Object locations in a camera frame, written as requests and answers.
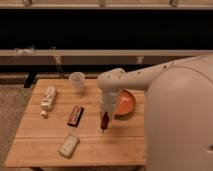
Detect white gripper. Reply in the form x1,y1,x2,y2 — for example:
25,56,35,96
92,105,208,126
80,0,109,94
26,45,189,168
100,92,118,131

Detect dark red pepper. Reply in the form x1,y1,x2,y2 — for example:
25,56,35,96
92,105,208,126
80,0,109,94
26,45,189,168
102,112,109,130

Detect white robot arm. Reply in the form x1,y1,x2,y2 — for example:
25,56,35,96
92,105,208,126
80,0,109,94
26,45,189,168
97,54,213,171

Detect dark chocolate bar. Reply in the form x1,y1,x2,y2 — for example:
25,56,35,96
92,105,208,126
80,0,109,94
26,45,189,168
67,105,84,127

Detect orange bowl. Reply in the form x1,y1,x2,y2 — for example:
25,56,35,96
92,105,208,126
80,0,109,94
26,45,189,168
116,90,135,117

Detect wooden table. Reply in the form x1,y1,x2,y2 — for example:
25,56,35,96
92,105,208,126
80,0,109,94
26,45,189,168
5,79,146,168

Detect clear plastic cup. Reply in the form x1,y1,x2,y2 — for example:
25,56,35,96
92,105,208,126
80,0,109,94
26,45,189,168
69,72,85,93

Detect white squeeze bottle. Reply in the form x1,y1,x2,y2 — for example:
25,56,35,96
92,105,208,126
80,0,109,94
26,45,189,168
41,86,57,118

